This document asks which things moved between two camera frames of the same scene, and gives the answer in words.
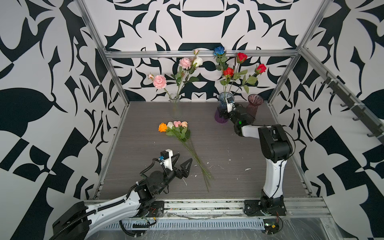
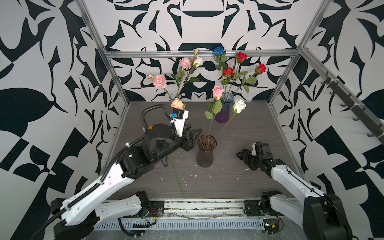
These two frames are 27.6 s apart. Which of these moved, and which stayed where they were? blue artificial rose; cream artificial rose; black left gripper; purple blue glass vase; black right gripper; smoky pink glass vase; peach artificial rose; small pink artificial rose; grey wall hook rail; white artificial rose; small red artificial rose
Moved: black right gripper; smoky pink glass vase; cream artificial rose; peach artificial rose; black left gripper; small pink artificial rose
Stayed: purple blue glass vase; blue artificial rose; small red artificial rose; grey wall hook rail; white artificial rose
